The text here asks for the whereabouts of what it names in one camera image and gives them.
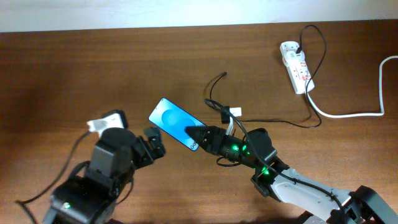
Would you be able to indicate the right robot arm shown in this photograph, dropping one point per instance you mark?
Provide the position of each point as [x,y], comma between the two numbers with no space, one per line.
[273,178]

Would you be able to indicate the white USB charger plug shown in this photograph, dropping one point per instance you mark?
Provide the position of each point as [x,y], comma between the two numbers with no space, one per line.
[290,57]

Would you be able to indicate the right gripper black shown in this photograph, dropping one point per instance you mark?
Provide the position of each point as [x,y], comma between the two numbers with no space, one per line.
[212,143]

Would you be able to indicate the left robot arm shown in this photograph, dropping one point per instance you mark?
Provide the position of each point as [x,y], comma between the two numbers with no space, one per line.
[90,193]

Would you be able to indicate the white power strip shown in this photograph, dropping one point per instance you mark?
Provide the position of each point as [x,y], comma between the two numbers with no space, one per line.
[298,73]

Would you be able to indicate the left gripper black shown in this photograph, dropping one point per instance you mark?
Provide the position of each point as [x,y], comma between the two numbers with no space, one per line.
[143,155]

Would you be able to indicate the blue Galaxy smartphone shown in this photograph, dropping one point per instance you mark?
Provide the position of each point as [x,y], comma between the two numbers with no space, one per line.
[173,120]

